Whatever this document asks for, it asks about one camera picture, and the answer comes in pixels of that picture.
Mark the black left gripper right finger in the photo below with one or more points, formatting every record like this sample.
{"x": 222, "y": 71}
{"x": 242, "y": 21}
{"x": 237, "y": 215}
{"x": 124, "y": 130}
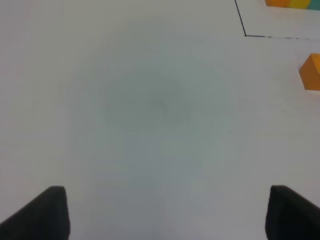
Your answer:
{"x": 290, "y": 216}

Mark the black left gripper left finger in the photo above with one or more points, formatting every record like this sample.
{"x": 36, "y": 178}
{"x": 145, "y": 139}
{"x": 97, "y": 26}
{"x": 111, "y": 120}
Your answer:
{"x": 46, "y": 217}

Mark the yellow template block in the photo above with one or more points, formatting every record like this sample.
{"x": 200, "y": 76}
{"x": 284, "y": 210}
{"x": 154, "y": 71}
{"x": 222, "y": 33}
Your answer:
{"x": 299, "y": 4}

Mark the orange template block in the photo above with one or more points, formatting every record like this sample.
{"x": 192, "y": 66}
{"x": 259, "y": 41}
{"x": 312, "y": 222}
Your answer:
{"x": 278, "y": 3}

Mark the green template block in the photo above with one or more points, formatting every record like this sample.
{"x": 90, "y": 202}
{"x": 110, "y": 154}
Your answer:
{"x": 314, "y": 5}

